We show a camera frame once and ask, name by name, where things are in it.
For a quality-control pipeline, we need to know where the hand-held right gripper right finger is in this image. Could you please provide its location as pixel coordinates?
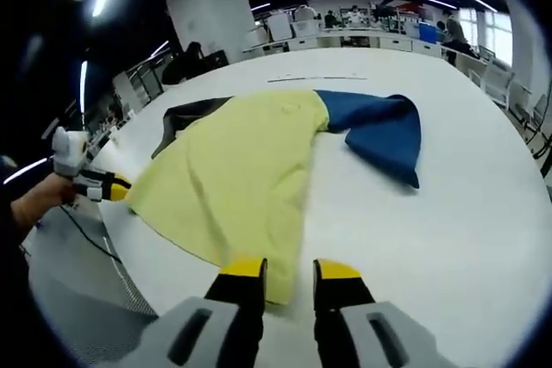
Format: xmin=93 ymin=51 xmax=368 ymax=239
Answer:
xmin=312 ymin=258 xmax=436 ymax=368

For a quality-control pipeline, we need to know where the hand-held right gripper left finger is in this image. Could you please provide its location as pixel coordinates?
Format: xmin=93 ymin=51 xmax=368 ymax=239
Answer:
xmin=141 ymin=257 xmax=268 ymax=368

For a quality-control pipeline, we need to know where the yellow blue grey garment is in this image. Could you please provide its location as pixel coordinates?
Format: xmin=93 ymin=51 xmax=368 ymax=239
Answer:
xmin=150 ymin=89 xmax=422 ymax=305

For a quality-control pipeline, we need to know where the person's left hand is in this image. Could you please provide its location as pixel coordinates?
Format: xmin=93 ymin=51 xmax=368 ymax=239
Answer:
xmin=10 ymin=172 xmax=81 ymax=231

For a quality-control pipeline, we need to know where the black box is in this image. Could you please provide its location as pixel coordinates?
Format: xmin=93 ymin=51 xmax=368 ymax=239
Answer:
xmin=202 ymin=49 xmax=229 ymax=70

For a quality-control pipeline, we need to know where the white square column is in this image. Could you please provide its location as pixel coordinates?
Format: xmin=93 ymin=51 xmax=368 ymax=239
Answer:
xmin=166 ymin=0 xmax=255 ymax=65

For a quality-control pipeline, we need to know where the white appliance box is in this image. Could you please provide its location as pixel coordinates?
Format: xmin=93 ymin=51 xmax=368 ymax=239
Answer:
xmin=269 ymin=12 xmax=292 ymax=41

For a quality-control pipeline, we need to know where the white mesh office chair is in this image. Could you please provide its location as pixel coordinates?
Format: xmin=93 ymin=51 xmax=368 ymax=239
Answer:
xmin=469 ymin=57 xmax=517 ymax=109

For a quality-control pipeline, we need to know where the row of white cabinets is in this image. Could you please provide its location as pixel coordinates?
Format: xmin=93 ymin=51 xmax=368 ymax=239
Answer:
xmin=243 ymin=25 xmax=445 ymax=59

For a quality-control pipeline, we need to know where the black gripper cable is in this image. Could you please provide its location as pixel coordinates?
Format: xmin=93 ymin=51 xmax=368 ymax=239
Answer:
xmin=58 ymin=203 xmax=124 ymax=264

